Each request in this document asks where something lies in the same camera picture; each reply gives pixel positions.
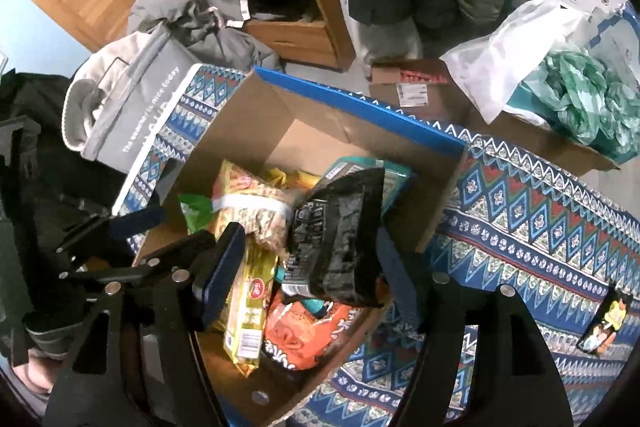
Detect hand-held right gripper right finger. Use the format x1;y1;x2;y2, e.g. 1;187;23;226
375;227;576;427

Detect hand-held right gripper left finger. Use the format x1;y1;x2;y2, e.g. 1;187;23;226
42;222;248;427

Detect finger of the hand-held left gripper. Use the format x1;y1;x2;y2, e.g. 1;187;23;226
55;206;167;255
60;229;218;294

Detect green snack packet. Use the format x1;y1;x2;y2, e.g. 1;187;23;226
179;193;216;233

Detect long yellow snack packet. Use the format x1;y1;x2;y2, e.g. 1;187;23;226
220;237;278;378

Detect black snack packet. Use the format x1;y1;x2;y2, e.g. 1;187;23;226
282;167;388;308

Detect yellow packet with white band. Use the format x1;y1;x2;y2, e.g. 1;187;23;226
210;159;306;258

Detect teal snack packet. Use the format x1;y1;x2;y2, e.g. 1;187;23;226
320;156;416;212

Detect orange snack packet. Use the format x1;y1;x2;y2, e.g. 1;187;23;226
260;299;381;373

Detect long gold snack packet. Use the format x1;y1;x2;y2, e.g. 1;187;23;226
267;167;323;192

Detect cardboard box with blue rim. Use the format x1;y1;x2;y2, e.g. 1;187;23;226
112;66;468;427

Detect person's left hand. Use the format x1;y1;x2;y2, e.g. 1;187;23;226
10;347;56;395

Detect black cloth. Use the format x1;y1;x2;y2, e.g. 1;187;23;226
0;72;136;258

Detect grey tote bag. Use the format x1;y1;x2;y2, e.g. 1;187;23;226
62;22;201;175

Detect blue patterned tablecloth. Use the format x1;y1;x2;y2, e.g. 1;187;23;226
112;63;640;427

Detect brown cardboard box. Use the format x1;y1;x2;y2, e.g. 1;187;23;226
369;57;621;172

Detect grey clothing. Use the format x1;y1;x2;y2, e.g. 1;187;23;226
127;0;286;72

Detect small dark colourful snack packet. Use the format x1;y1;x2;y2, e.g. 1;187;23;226
577;291;632;355

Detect white plastic bag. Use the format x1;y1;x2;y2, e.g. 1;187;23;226
440;0;598;125

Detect green plastic bags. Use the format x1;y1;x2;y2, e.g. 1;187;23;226
505;44;640;162

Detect large blue and white bag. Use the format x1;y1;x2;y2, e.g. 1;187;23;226
590;2;640;58

